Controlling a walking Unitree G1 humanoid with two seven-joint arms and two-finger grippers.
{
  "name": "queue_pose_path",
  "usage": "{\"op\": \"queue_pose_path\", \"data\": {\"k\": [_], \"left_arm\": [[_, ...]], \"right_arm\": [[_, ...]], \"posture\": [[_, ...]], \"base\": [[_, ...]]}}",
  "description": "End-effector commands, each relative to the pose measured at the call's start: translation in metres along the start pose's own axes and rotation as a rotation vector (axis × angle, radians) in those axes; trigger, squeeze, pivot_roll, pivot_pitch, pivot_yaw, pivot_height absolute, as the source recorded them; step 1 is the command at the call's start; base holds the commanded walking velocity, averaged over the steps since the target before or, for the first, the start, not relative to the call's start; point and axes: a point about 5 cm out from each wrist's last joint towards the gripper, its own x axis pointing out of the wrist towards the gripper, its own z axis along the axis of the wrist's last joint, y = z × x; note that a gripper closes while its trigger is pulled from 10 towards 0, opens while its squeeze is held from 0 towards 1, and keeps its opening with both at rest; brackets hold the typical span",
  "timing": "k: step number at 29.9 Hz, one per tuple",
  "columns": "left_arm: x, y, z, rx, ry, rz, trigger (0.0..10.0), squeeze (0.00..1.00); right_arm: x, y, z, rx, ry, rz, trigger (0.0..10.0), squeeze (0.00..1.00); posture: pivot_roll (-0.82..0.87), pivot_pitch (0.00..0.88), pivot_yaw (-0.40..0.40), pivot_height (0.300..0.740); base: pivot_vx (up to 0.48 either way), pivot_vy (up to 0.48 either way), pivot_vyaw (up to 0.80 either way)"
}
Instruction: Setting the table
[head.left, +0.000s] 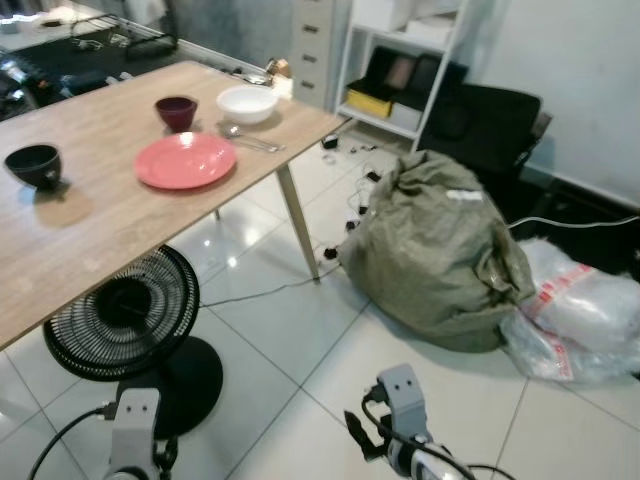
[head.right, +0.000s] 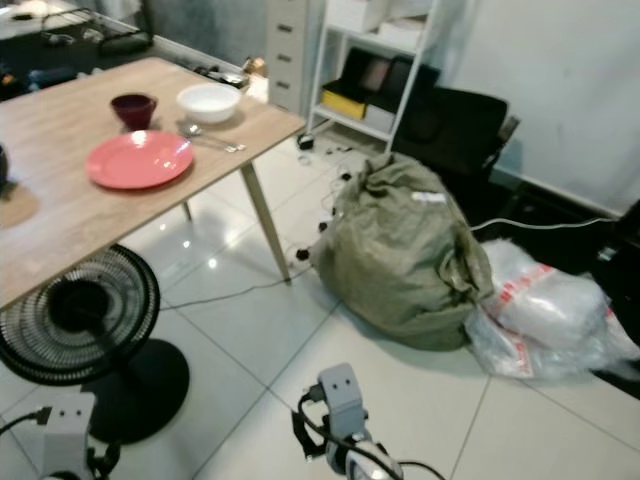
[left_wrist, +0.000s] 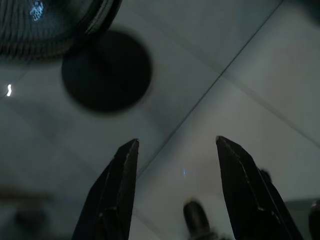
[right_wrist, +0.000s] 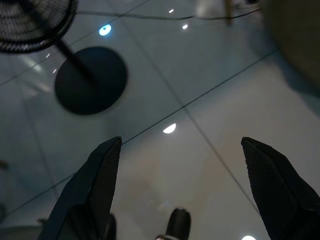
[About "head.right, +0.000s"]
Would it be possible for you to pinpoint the white shelf unit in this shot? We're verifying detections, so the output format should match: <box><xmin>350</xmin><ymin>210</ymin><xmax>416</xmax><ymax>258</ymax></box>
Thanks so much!
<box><xmin>305</xmin><ymin>0</ymin><xmax>453</xmax><ymax>153</ymax></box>

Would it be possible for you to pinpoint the clear plastic bag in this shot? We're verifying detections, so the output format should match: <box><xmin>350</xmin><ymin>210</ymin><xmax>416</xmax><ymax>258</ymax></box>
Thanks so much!
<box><xmin>464</xmin><ymin>240</ymin><xmax>640</xmax><ymax>382</ymax></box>

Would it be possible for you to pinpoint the white floor cable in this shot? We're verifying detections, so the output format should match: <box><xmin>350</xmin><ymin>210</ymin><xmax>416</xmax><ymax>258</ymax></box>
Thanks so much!
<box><xmin>470</xmin><ymin>214</ymin><xmax>617</xmax><ymax>234</ymax></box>

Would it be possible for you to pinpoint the green woven sack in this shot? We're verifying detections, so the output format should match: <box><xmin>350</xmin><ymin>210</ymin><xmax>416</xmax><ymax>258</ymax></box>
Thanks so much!
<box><xmin>310</xmin><ymin>153</ymin><xmax>497</xmax><ymax>353</ymax></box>

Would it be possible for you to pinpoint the dark red bowl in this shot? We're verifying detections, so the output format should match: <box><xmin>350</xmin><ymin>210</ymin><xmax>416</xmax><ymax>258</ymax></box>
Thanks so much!
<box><xmin>112</xmin><ymin>93</ymin><xmax>159</xmax><ymax>131</ymax></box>

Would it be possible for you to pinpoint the small gold object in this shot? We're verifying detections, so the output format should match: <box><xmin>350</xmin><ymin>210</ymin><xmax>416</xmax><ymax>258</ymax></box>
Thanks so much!
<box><xmin>241</xmin><ymin>56</ymin><xmax>269</xmax><ymax>83</ymax></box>

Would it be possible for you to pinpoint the metal spoon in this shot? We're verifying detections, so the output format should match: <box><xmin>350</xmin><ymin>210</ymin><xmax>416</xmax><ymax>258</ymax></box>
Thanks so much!
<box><xmin>182</xmin><ymin>123</ymin><xmax>248</xmax><ymax>154</ymax></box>

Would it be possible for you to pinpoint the grey drawer cabinet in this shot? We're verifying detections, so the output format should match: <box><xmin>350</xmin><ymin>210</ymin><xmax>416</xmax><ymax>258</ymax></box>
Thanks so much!
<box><xmin>265</xmin><ymin>0</ymin><xmax>327</xmax><ymax>116</ymax></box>

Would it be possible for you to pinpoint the black chair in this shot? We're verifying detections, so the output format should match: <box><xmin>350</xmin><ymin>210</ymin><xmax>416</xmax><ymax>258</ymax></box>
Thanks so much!
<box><xmin>393</xmin><ymin>88</ymin><xmax>522</xmax><ymax>193</ymax></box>

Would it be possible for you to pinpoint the yellow box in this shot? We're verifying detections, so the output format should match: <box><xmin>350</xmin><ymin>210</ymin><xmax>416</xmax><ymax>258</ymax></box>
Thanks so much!
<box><xmin>321</xmin><ymin>90</ymin><xmax>370</xmax><ymax>122</ymax></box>

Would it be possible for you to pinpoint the white bowl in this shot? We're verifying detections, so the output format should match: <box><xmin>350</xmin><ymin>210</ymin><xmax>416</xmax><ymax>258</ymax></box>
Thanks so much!
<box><xmin>177</xmin><ymin>83</ymin><xmax>243</xmax><ymax>125</ymax></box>

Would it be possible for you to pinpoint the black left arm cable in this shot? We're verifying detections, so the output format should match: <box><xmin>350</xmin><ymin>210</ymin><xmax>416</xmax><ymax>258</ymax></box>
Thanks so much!
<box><xmin>0</xmin><ymin>408</ymin><xmax>53</xmax><ymax>437</ymax></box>

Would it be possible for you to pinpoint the black case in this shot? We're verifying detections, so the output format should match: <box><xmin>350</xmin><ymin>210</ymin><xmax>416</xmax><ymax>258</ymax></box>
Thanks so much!
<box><xmin>338</xmin><ymin>47</ymin><xmax>441</xmax><ymax>113</ymax></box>

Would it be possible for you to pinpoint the black pedestal fan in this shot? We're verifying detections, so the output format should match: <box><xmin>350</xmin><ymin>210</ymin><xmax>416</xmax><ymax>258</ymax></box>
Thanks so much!
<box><xmin>0</xmin><ymin>243</ymin><xmax>191</xmax><ymax>447</ymax></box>

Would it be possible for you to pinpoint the white box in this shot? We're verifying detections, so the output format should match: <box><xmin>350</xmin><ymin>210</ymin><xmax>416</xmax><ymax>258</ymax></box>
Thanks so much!
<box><xmin>324</xmin><ymin>0</ymin><xmax>429</xmax><ymax>52</ymax></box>

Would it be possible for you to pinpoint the pink plate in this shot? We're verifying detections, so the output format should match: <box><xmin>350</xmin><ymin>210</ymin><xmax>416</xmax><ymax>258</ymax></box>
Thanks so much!
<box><xmin>87</xmin><ymin>130</ymin><xmax>196</xmax><ymax>191</ymax></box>

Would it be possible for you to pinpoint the black wire rack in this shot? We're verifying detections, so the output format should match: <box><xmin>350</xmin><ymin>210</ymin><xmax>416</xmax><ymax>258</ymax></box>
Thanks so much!
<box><xmin>40</xmin><ymin>6</ymin><xmax>153</xmax><ymax>57</ymax></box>

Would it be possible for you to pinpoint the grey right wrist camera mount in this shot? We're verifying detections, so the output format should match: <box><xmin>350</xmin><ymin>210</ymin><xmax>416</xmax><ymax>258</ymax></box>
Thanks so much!
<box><xmin>316</xmin><ymin>364</ymin><xmax>372</xmax><ymax>447</ymax></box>

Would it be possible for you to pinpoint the black floor cable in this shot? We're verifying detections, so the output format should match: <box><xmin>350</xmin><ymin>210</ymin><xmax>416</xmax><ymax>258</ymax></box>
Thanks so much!
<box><xmin>158</xmin><ymin>262</ymin><xmax>313</xmax><ymax>310</ymax></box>

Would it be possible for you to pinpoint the light wooden table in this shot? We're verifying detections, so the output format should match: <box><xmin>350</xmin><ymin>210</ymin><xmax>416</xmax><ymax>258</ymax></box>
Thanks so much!
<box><xmin>0</xmin><ymin>57</ymin><xmax>307</xmax><ymax>309</ymax></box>

